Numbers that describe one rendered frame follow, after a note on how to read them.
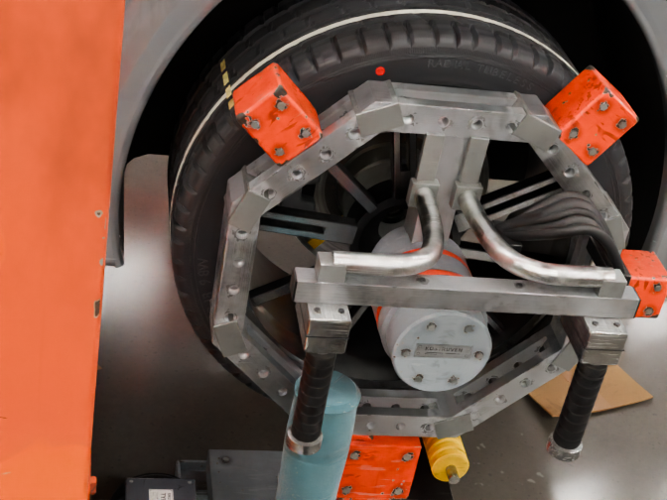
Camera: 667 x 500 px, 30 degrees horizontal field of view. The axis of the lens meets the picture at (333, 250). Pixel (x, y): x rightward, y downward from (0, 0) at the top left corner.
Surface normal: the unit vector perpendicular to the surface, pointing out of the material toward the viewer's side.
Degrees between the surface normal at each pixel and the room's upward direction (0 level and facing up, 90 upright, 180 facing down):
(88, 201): 90
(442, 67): 90
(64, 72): 90
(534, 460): 0
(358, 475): 90
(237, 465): 0
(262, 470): 0
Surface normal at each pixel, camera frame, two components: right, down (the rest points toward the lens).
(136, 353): 0.16, -0.83
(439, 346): 0.14, 0.56
